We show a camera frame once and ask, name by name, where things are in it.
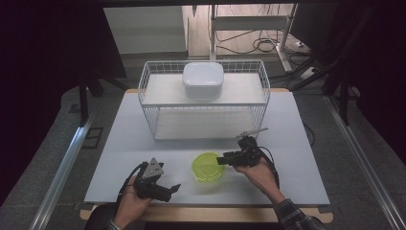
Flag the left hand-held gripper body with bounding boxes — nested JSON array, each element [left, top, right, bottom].
[[133, 157, 165, 199]]

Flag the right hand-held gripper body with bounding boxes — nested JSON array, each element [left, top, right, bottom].
[[236, 127, 269, 167]]

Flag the white lidded plastic container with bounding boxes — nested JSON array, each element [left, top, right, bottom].
[[182, 61, 225, 100]]

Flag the white wire basket rack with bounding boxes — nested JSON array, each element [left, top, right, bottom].
[[137, 59, 272, 142]]

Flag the person's right hand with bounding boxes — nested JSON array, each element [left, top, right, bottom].
[[234, 157, 286, 205]]

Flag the person's left hand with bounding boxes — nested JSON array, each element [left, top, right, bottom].
[[114, 184, 152, 229]]

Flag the wooden table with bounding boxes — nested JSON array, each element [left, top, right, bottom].
[[79, 87, 334, 224]]

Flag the white power strip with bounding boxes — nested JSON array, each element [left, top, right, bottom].
[[298, 65, 320, 81]]

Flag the black metal stand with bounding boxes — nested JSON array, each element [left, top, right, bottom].
[[286, 6, 381, 126], [78, 71, 128, 127]]

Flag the white cabinet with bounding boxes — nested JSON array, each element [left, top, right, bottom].
[[103, 6, 188, 55]]

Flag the left hand-held gripper cable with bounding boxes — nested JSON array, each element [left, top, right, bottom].
[[116, 162, 149, 209]]

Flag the hand-held gripper cable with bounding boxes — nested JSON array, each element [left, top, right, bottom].
[[116, 162, 149, 209], [258, 146, 282, 190]]

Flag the right hand-held gripper cable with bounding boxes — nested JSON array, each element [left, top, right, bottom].
[[258, 146, 282, 190]]

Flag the metal floor rail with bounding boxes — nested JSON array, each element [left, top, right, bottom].
[[30, 116, 94, 230], [324, 95, 406, 230]]

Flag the black floor cables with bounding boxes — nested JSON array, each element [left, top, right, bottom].
[[216, 30, 310, 56]]

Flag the white desk frame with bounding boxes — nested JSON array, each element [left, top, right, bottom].
[[209, 3, 299, 73]]

